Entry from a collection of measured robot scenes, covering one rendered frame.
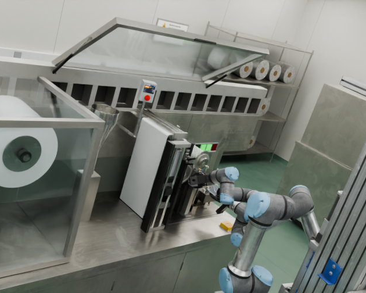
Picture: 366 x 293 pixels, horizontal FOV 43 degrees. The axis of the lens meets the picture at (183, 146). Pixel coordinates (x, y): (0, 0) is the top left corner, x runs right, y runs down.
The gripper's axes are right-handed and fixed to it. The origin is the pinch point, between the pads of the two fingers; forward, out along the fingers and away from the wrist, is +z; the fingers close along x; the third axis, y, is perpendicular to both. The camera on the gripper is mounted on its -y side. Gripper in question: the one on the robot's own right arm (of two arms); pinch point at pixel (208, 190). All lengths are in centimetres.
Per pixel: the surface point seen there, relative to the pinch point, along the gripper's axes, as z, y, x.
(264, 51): 2, 89, -9
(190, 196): 3.3, -5.0, 10.9
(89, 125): -15, 50, 109
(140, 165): 21.8, 8.6, 41.3
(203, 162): 5.4, 17.2, 7.6
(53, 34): 273, 26, -30
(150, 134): 21, 29, 41
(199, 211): 4.8, -18.8, -4.4
